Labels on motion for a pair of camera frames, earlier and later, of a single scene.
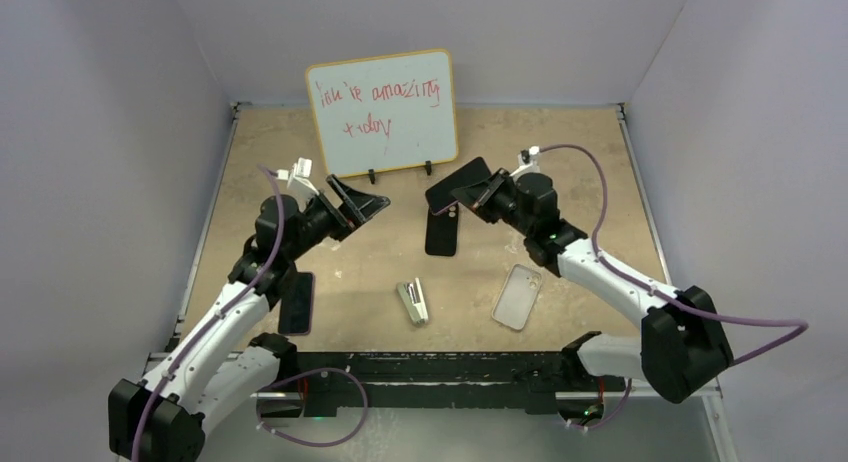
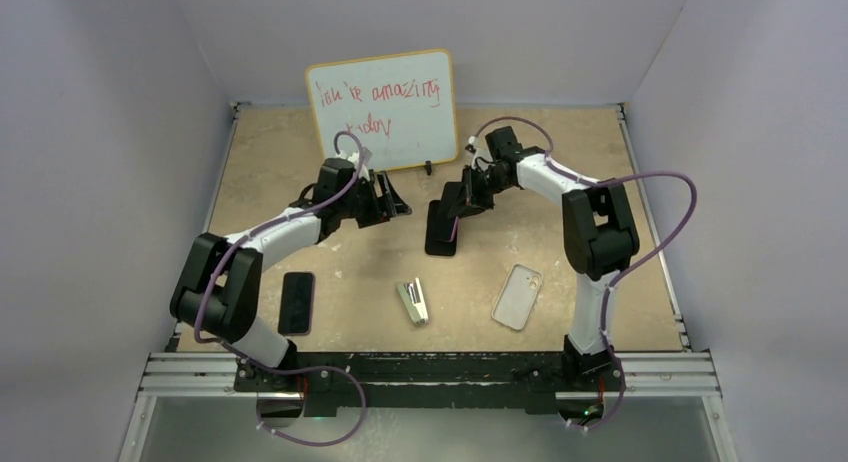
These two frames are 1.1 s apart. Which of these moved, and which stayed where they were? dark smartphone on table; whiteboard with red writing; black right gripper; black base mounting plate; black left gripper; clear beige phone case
Moved: black left gripper; black right gripper
Stayed: whiteboard with red writing; dark smartphone on table; black base mounting plate; clear beige phone case
